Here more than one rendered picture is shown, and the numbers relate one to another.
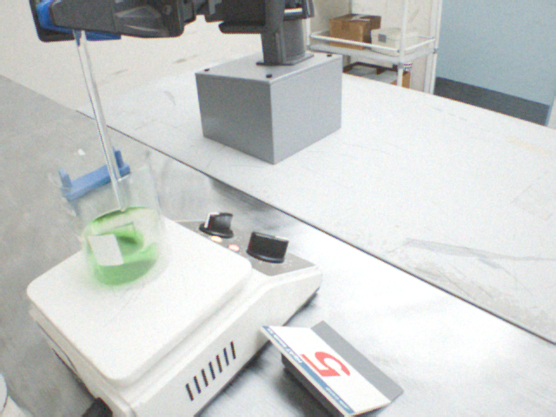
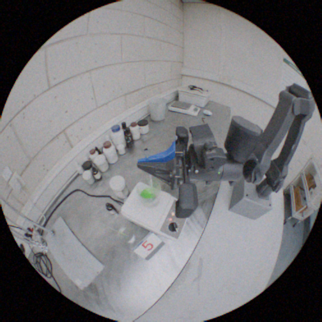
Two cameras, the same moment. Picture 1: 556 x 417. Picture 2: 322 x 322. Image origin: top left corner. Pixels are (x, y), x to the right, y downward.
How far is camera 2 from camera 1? 0.26 m
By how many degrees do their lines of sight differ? 56
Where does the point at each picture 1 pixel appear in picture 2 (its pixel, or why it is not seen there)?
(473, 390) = (149, 274)
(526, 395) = (149, 283)
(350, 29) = (309, 181)
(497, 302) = (179, 281)
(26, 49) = (241, 109)
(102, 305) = (137, 200)
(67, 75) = not seen: hidden behind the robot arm
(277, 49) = (260, 189)
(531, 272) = (192, 289)
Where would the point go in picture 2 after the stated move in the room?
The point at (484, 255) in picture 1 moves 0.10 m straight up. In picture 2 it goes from (198, 278) to (208, 283)
